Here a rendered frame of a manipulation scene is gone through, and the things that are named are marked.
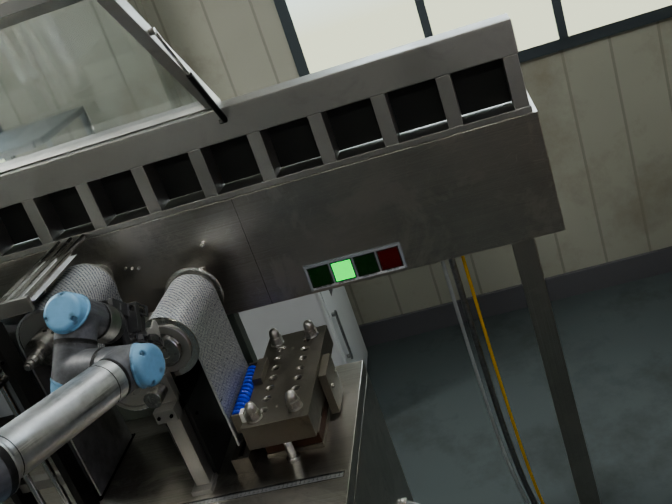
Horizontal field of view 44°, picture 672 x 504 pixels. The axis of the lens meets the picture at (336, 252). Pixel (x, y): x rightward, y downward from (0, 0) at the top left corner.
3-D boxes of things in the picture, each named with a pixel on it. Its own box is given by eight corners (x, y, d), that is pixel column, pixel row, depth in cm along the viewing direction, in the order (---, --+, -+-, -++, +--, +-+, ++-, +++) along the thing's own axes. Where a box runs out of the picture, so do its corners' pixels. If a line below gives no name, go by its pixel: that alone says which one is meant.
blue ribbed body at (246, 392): (233, 426, 190) (228, 413, 189) (250, 375, 209) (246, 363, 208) (247, 423, 189) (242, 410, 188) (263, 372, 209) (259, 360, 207)
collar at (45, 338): (32, 369, 180) (19, 344, 178) (43, 354, 186) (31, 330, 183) (58, 362, 179) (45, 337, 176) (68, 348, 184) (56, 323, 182)
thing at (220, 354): (223, 415, 188) (193, 347, 181) (243, 360, 209) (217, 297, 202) (225, 414, 187) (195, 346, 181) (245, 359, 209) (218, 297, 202)
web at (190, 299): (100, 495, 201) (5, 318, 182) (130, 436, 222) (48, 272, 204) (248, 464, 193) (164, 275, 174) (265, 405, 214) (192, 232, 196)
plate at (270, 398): (249, 450, 186) (239, 429, 184) (277, 357, 222) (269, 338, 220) (316, 436, 182) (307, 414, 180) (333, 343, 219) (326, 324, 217)
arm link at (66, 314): (37, 337, 144) (41, 289, 146) (72, 346, 154) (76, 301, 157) (77, 335, 142) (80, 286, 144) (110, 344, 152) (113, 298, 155)
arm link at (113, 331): (113, 335, 153) (74, 345, 154) (126, 339, 157) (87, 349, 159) (109, 296, 155) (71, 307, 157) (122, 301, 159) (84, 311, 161)
